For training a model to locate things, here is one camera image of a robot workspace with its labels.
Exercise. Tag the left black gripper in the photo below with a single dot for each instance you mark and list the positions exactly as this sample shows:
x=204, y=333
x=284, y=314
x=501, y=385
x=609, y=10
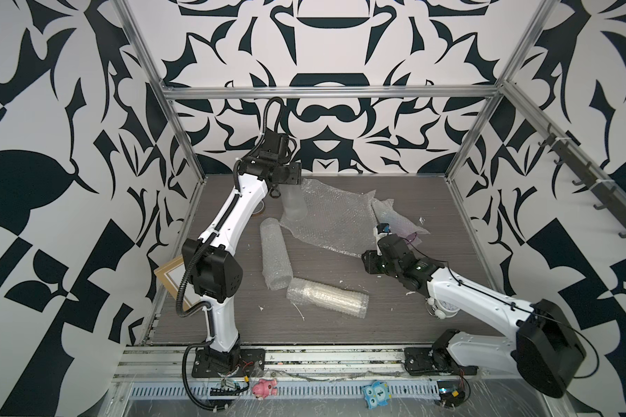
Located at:
x=292, y=174

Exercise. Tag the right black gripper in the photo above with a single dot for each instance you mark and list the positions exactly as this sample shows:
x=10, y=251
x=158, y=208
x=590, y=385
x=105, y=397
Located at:
x=368, y=261

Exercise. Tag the bubble wrap around vase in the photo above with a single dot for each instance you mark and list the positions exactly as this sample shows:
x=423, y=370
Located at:
x=337, y=220

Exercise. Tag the bubble-wrapped roll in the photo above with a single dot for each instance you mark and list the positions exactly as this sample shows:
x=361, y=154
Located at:
x=277, y=269

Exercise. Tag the clear glass vase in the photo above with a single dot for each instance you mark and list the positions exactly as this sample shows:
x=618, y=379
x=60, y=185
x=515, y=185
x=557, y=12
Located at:
x=294, y=204

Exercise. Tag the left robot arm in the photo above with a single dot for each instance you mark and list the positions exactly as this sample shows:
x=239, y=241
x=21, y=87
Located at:
x=212, y=274

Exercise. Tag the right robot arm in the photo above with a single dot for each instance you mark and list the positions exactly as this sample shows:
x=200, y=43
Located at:
x=535, y=340

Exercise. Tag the bubble-wrapped purple item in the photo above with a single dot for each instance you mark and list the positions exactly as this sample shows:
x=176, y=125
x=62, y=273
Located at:
x=399, y=224

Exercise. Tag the front bubble-wrapped cylinder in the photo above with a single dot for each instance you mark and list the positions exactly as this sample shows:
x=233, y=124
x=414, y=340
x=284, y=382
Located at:
x=305, y=292

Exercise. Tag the blue toy figure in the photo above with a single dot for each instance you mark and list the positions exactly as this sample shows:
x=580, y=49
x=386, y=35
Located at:
x=376, y=394

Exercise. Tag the right circuit board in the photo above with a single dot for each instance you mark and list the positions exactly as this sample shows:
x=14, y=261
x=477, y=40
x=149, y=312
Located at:
x=452, y=394

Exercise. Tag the circuit board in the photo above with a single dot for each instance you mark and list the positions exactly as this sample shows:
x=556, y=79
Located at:
x=230, y=388
x=452, y=394

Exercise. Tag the pink toy figure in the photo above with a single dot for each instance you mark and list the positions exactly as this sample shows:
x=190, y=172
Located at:
x=264, y=389

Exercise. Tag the left circuit board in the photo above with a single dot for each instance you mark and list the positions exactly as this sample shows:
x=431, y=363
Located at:
x=230, y=388

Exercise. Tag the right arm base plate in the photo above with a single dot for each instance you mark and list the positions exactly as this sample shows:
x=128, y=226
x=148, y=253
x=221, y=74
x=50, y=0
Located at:
x=425, y=361

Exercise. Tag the white perforated cable duct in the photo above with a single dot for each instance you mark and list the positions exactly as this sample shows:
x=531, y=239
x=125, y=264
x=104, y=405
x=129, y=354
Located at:
x=302, y=390

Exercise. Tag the wooden picture frame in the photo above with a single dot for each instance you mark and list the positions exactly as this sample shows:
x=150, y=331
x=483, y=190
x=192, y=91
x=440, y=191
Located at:
x=171, y=275

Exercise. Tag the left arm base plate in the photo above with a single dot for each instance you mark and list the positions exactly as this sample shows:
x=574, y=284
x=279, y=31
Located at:
x=250, y=359

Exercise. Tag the black hook rail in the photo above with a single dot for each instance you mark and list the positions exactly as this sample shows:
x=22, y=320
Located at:
x=589, y=175

